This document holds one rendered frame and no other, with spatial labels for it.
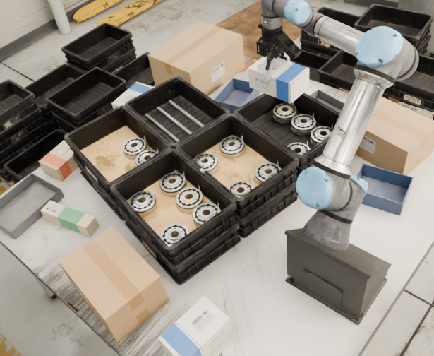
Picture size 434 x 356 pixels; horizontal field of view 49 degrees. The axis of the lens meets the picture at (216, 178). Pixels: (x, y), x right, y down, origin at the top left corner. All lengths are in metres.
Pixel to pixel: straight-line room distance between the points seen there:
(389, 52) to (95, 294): 1.14
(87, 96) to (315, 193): 2.01
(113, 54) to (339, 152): 2.25
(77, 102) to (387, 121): 1.85
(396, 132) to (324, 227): 0.66
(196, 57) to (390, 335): 1.61
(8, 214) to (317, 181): 1.37
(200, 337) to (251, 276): 0.32
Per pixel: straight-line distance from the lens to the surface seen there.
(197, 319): 1.58
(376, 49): 1.39
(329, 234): 1.52
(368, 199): 1.93
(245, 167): 1.90
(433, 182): 2.09
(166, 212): 1.80
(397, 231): 1.90
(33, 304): 2.81
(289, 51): 1.77
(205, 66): 2.41
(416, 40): 3.15
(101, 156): 2.10
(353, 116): 1.39
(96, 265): 1.70
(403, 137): 2.02
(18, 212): 2.22
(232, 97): 2.47
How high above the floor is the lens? 2.18
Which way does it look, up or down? 46 degrees down
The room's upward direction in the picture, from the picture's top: 9 degrees counter-clockwise
